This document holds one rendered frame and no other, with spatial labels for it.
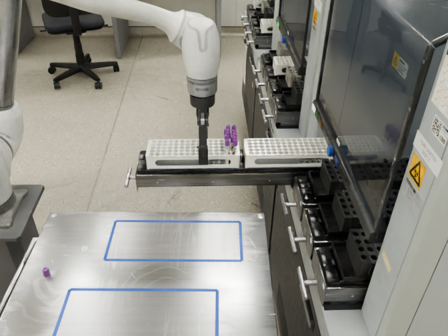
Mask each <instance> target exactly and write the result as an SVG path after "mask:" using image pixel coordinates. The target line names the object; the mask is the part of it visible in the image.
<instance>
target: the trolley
mask: <svg viewBox="0 0 448 336"><path fill-rule="evenodd" d="M44 267H48V268H49V271H50V273H51V274H50V276H48V277H44V276H43V272H42V269H43V268H44ZM0 336H278V329H277V318H276V312H275V300H274V294H273V283H272V276H271V266H270V259H269V248H268V242H267V230H266V224H265V214H264V213H212V212H124V211H51V212H50V214H49V216H48V218H47V220H46V222H45V224H44V226H43V229H42V231H41V233H40V235H39V237H33V238H32V240H31V242H30V244H29V246H28V248H27V250H26V252H25V254H24V256H23V258H22V260H21V262H20V264H19V266H18V268H17V270H16V272H15V274H14V276H13V278H12V281H11V283H10V285H9V287H8V289H7V291H6V293H5V295H4V297H3V299H2V301H1V303H0Z"/></svg>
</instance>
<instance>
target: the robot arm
mask: <svg viewBox="0 0 448 336"><path fill-rule="evenodd" d="M50 1H54V2H58V3H61V4H64V5H67V6H70V7H74V8H76V9H80V10H83V11H87V12H90V13H95V14H98V15H105V16H109V17H116V18H120V19H127V20H132V21H138V22H142V23H147V24H150V25H152V26H155V27H157V28H159V29H160V30H162V31H164V32H165V33H166V34H167V36H168V38H169V41H170V42H172V44H174V45H175V46H177V47H178V48H179V49H180V50H182V57H183V62H184V66H185V70H186V74H187V75H186V78H187V86H188V91H187V92H188V93H189V94H190V104H191V106H193V107H194V108H196V116H197V125H198V126H199V145H198V146H197V148H198V151H199V165H208V145H207V139H208V127H209V118H208V117H209V108H210V107H212V106H214V104H215V93H216V92H217V77H218V75H217V72H218V68H219V63H220V38H219V32H218V30H217V26H216V24H215V22H214V21H213V20H212V19H210V18H207V17H205V16H204V15H202V14H200V13H195V12H190V11H185V10H181V11H178V12H172V11H168V10H166V9H162V8H160V7H157V6H154V5H150V4H148V3H144V2H140V1H137V0H50ZM21 9H22V0H0V229H9V228H11V227H12V226H13V219H14V218H15V216H16V214H17V212H18V210H19V208H20V206H21V204H22V202H23V200H24V198H26V196H28V191H27V190H26V189H14V190H13V189H12V186H11V182H10V176H11V163H12V160H13V158H14V156H15V155H16V153H17V151H18V149H19V146H20V144H21V141H22V138H23V134H24V122H23V112H22V108H21V106H20V105H19V104H18V102H16V100H15V84H16V75H17V59H18V50H19V34H20V25H21Z"/></svg>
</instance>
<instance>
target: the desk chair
mask: <svg viewBox="0 0 448 336"><path fill-rule="evenodd" d="M41 2H42V6H43V9H44V11H45V12H44V13H43V14H42V19H43V24H44V27H45V30H40V32H44V31H47V32H48V34H52V35H58V34H67V35H73V41H74V48H75V57H76V63H60V62H52V63H50V67H49V68H48V72H49V73H50V74H54V72H56V67H59V68H65V69H69V70H67V71H66V72H64V73H62V74H60V75H58V76H56V77H55V78H54V79H53V84H54V88H55V89H57V87H58V88H59V89H60V88H61V86H60V83H59V82H60V81H61V80H63V79H66V78H68V77H70V76H72V75H74V74H76V73H79V72H83V73H84V74H86V75H87V76H89V77H90V78H92V79H93V80H95V81H97V82H95V89H102V82H99V81H100V78H99V77H98V76H97V75H96V74H95V73H94V72H92V70H91V69H96V68H101V67H110V66H113V70H114V72H116V71H119V65H118V63H117V61H105V62H93V63H91V58H90V54H89V53H87V54H86V55H85V56H84V52H83V49H82V45H81V41H80V37H79V36H80V35H82V33H86V32H87V31H94V30H98V29H102V28H103V27H106V26H108V24H106V25H104V24H105V22H104V19H103V18H102V16H101V15H98V14H95V13H90V12H87V11H83V10H80V9H76V8H74V7H70V6H67V5H64V4H61V3H58V2H54V1H50V0H41Z"/></svg>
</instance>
